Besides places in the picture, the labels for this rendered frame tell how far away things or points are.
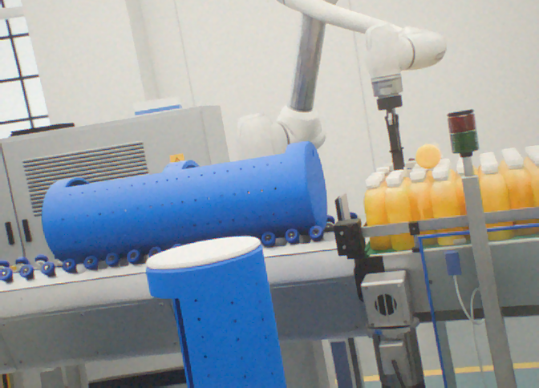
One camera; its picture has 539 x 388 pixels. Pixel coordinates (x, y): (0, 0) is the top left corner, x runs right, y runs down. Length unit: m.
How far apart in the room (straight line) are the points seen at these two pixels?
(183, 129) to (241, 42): 1.38
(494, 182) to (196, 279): 0.84
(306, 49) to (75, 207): 1.02
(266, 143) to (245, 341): 1.24
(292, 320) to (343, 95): 2.89
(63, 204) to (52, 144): 1.64
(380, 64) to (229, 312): 0.93
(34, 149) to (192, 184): 1.96
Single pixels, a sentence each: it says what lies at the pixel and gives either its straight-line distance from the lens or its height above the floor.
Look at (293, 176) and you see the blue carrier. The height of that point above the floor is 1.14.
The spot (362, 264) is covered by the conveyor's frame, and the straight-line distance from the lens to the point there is 2.06.
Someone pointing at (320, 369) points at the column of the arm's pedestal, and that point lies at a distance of 2.89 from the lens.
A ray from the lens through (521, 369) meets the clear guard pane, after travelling 2.08.
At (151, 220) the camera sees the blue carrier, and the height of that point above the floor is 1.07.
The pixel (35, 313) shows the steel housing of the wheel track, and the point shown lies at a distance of 2.56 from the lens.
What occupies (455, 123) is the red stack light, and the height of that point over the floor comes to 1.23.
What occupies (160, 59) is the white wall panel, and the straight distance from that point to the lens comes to 5.19.
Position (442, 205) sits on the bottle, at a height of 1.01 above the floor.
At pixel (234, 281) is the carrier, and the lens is 1.68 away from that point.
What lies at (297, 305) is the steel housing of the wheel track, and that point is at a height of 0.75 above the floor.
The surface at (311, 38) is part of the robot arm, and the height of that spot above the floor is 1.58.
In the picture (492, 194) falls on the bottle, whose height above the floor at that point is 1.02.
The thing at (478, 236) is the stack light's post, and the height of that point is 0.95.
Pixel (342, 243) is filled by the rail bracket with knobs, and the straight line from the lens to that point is 2.04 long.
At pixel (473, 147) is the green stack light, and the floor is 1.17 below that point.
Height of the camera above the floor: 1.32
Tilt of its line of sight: 5 degrees down
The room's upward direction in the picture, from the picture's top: 10 degrees counter-clockwise
